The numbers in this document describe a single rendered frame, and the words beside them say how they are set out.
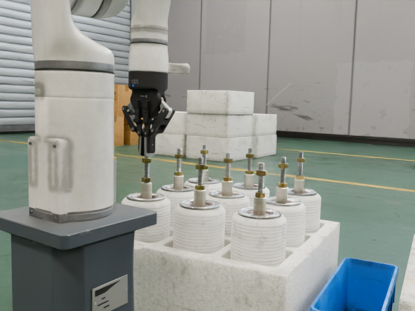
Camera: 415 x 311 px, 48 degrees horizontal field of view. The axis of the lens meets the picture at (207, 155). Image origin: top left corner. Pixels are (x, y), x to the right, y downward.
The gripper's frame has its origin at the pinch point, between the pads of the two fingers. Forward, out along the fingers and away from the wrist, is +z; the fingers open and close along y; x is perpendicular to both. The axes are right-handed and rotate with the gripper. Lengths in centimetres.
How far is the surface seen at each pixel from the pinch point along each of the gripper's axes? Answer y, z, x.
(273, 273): 30.3, 17.2, -0.7
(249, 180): 7.4, 8.4, 25.0
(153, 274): 8.7, 22.0, -5.7
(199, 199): 12.4, 8.8, 1.9
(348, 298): 30, 32, 32
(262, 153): -147, 32, 268
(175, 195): 0.4, 10.8, 8.1
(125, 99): -290, -10, 239
